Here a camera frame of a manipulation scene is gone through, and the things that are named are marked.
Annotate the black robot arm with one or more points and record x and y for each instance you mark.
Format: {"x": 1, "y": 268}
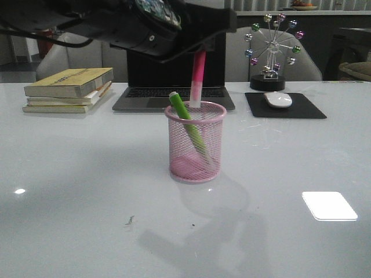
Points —
{"x": 95, "y": 20}

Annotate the fruit bowl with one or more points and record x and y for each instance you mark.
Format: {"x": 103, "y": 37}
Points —
{"x": 302, "y": 5}

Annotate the pink highlighter pen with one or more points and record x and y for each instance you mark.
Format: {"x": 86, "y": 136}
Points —
{"x": 197, "y": 79}

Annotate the green highlighter pen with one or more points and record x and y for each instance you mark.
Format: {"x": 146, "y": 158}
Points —
{"x": 191, "y": 129}

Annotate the grey chair left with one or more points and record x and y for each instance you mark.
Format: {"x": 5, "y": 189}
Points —
{"x": 94, "y": 55}

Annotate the ferris wheel desk toy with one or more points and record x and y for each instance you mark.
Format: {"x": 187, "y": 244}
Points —
{"x": 271, "y": 55}

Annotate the dark kitchen counter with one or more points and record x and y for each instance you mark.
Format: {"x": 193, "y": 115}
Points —
{"x": 320, "y": 25}

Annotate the grey chair right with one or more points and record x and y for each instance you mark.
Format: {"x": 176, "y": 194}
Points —
{"x": 244, "y": 56}

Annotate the bottom yellow book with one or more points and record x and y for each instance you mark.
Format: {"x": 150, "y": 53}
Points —
{"x": 65, "y": 109}

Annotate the top yellow book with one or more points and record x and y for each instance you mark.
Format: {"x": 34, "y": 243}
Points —
{"x": 70, "y": 83}

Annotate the black mouse pad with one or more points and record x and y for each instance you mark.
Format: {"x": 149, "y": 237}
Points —
{"x": 301, "y": 107}

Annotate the pink mesh pen holder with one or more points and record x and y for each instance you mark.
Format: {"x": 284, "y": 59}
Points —
{"x": 185, "y": 163}

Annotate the middle white book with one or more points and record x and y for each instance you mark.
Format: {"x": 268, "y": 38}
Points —
{"x": 91, "y": 99}

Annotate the black side table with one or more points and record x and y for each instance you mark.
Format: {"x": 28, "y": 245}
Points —
{"x": 348, "y": 45}

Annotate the grey laptop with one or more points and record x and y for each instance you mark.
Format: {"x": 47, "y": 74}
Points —
{"x": 150, "y": 82}

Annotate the white computer mouse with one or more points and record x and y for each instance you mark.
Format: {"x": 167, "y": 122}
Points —
{"x": 278, "y": 99}

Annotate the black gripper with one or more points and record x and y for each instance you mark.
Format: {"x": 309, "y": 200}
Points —
{"x": 165, "y": 30}

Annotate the yellow book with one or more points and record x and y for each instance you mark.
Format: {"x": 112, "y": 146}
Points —
{"x": 65, "y": 109}
{"x": 70, "y": 83}

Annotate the olive sofa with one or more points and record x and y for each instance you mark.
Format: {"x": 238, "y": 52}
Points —
{"x": 359, "y": 71}

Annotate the grey chair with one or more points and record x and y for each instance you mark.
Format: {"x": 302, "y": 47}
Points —
{"x": 94, "y": 55}
{"x": 244, "y": 56}

